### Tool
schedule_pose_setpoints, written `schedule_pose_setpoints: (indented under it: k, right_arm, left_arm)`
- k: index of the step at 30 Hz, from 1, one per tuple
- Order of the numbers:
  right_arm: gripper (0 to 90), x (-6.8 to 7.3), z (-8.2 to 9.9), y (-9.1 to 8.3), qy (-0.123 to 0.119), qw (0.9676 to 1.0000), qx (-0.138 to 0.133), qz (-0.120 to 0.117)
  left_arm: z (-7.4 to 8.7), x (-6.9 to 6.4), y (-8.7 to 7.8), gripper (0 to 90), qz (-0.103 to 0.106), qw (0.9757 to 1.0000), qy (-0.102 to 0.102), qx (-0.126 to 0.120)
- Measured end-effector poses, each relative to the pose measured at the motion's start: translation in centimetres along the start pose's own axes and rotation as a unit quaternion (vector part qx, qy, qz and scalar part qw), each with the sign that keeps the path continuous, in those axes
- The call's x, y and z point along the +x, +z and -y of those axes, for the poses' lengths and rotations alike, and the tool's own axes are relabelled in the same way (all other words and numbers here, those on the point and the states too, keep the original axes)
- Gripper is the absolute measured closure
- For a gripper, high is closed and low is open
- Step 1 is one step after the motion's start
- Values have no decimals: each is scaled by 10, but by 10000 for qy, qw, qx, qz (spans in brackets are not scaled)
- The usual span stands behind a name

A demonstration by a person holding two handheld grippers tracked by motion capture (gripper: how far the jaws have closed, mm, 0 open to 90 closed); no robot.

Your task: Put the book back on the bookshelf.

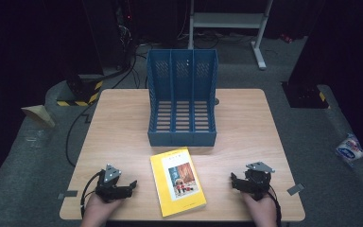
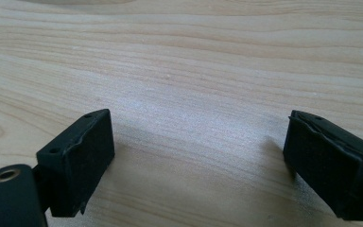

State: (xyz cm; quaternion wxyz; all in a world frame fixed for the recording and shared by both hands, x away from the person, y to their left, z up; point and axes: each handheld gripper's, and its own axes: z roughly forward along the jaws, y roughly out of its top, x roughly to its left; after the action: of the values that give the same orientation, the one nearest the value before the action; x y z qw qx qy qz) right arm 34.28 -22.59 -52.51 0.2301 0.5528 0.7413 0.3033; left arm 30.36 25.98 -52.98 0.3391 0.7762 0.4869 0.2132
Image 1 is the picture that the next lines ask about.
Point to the tan cardboard piece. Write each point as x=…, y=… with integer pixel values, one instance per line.
x=39, y=115

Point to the person's left hand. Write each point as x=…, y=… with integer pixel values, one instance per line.
x=99, y=211

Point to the black box with yellow corner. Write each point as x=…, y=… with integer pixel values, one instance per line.
x=305, y=96

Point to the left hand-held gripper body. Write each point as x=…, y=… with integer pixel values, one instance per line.
x=108, y=186

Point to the small dark round knob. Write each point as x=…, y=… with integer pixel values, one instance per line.
x=216, y=101

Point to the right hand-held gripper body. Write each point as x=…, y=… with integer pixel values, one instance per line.
x=258, y=181

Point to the white metal stand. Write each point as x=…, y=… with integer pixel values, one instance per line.
x=230, y=20

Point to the white blue tissue packet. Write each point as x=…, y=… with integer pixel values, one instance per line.
x=349, y=148

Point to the yellow book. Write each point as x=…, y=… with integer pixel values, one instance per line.
x=178, y=183

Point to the black yellow striped base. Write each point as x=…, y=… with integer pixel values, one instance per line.
x=82, y=94

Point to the person's right hand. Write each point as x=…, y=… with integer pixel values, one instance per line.
x=263, y=213

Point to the small red item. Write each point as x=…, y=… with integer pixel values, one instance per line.
x=286, y=38

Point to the grey tape strip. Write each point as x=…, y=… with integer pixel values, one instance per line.
x=67, y=194
x=295, y=189

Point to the blue plastic file rack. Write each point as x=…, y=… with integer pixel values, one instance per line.
x=182, y=94

